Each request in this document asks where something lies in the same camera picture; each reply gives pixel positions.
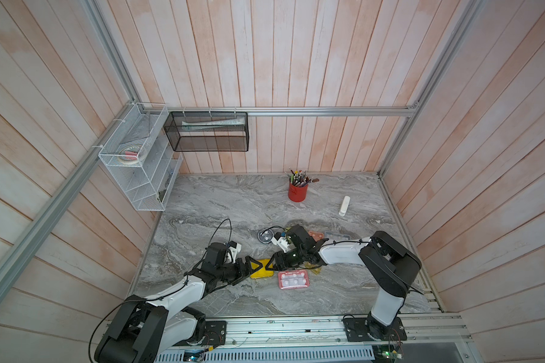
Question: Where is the blue pillbox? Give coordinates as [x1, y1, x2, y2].
[324, 231, 351, 242]

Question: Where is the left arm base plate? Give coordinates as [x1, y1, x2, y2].
[173, 320, 227, 348]

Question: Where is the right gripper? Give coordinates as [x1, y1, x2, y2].
[263, 249, 306, 272]

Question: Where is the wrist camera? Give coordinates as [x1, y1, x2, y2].
[271, 232, 292, 253]
[226, 240, 242, 263]

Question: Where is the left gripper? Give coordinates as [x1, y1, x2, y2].
[216, 256, 263, 286]

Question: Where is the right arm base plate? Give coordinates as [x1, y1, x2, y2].
[342, 315, 407, 343]

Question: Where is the orange pillbox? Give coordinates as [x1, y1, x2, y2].
[309, 231, 324, 241]

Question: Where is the red pen cup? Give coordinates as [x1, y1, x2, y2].
[288, 184, 308, 203]

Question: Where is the white wire shelf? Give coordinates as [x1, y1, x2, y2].
[98, 103, 183, 212]

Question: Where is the red pillbox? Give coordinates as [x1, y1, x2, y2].
[278, 270, 310, 290]

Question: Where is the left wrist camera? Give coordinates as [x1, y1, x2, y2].
[226, 240, 242, 263]

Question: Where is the tape roll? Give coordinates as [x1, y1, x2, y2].
[117, 145, 147, 166]

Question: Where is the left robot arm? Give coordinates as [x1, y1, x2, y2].
[88, 241, 263, 362]

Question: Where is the black mesh basket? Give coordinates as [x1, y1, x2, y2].
[163, 110, 250, 153]

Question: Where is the white rectangular device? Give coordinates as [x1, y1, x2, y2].
[339, 196, 351, 216]

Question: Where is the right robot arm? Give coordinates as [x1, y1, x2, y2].
[264, 225, 422, 342]

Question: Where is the yellow lid white pillbox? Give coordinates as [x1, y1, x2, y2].
[251, 259, 275, 279]

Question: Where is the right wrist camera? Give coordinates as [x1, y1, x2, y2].
[271, 232, 292, 253]

